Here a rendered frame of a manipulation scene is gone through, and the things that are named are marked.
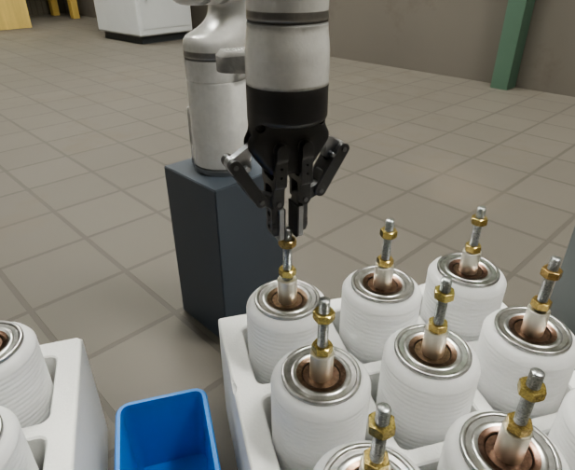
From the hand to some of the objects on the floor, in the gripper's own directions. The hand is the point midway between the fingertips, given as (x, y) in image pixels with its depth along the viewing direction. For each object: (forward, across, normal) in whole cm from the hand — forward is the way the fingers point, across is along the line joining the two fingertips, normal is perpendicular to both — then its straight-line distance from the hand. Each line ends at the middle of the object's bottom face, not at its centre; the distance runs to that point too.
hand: (287, 219), depth 50 cm
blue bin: (+36, -18, -10) cm, 41 cm away
